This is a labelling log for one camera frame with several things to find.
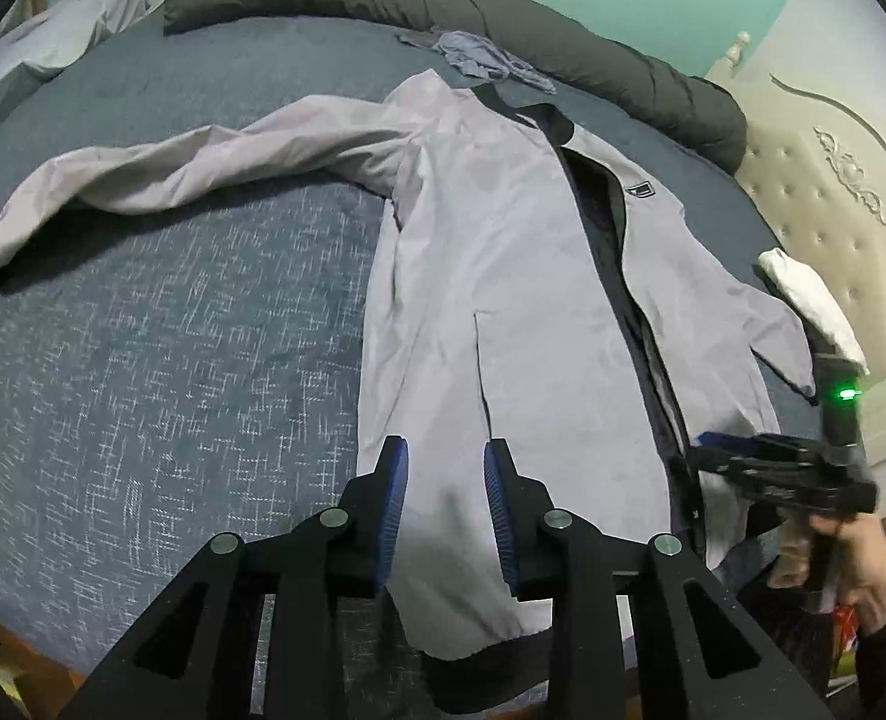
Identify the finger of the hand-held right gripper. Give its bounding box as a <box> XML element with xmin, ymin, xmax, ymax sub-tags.
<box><xmin>694</xmin><ymin>433</ymin><xmax>827</xmax><ymax>466</ymax></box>
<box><xmin>687</xmin><ymin>454</ymin><xmax>789</xmax><ymax>500</ymax></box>

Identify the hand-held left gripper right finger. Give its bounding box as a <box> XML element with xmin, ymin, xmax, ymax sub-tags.
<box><xmin>483</xmin><ymin>436</ymin><xmax>834</xmax><ymax>720</ymax></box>

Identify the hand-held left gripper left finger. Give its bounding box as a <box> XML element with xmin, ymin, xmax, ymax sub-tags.
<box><xmin>60</xmin><ymin>435</ymin><xmax>412</xmax><ymax>720</ymax></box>

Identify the light grey jacket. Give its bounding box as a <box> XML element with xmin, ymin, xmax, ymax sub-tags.
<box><xmin>0</xmin><ymin>67</ymin><xmax>819</xmax><ymax>717</ymax></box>

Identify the person's right hand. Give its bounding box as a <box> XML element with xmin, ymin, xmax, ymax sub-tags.
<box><xmin>769</xmin><ymin>514</ymin><xmax>886</xmax><ymax>637</ymax></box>

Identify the white folded cloth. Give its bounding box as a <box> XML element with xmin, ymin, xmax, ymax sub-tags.
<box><xmin>758</xmin><ymin>247</ymin><xmax>869</xmax><ymax>376</ymax></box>

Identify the cream tufted headboard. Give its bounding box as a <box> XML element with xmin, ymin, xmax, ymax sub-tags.
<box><xmin>705</xmin><ymin>30</ymin><xmax>886</xmax><ymax>518</ymax></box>

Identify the bed with blue sheet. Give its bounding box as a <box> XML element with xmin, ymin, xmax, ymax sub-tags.
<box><xmin>0</xmin><ymin>11</ymin><xmax>819</xmax><ymax>720</ymax></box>

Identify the crumpled blue-grey cloth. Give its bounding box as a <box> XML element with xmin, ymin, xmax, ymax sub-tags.
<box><xmin>396</xmin><ymin>30</ymin><xmax>560</xmax><ymax>95</ymax></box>

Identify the pale grey bedding cloth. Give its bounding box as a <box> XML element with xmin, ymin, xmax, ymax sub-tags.
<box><xmin>0</xmin><ymin>0</ymin><xmax>151</xmax><ymax>158</ymax></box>

